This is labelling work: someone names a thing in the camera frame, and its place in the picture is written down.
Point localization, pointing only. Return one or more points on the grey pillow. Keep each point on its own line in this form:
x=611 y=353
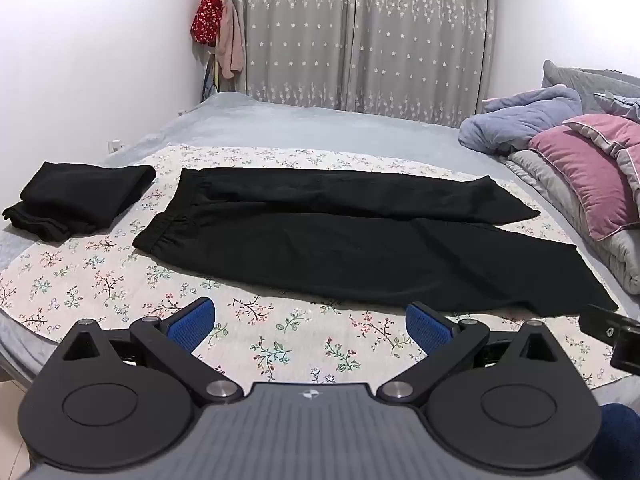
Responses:
x=575 y=80

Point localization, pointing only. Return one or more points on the red floral garment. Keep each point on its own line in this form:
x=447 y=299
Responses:
x=206 y=12

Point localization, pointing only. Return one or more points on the white wall socket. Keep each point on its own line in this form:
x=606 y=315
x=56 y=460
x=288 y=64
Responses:
x=115 y=146

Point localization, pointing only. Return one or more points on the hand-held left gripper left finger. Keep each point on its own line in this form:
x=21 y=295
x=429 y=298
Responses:
x=190 y=327

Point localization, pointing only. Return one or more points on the pink hanging garment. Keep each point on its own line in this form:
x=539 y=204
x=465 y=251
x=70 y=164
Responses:
x=231 y=40

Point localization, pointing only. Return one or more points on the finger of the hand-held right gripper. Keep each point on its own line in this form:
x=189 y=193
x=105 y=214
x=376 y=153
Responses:
x=622 y=335

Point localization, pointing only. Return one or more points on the black pants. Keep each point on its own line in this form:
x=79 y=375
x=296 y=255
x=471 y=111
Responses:
x=75 y=195
x=325 y=245

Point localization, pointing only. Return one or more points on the floral bed sheet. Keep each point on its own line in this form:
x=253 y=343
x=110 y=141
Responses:
x=125 y=280

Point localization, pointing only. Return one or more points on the grey quilt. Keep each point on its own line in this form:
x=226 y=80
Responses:
x=560 y=195

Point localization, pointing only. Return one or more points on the person's dark blue clothing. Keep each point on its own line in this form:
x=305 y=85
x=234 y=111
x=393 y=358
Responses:
x=622 y=440

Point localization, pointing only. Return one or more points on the blue-grey quilt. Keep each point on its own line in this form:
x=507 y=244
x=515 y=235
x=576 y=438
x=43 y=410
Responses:
x=520 y=117

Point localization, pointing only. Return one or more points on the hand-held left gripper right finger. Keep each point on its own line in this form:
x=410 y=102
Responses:
x=427 y=327

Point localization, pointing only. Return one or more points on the pink pillow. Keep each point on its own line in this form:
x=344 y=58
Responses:
x=580 y=175

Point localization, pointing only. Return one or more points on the folded black pants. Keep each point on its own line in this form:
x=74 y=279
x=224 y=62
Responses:
x=75 y=195

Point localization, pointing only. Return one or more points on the grey star-print curtain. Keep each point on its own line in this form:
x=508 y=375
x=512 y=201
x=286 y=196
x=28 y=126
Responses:
x=365 y=35

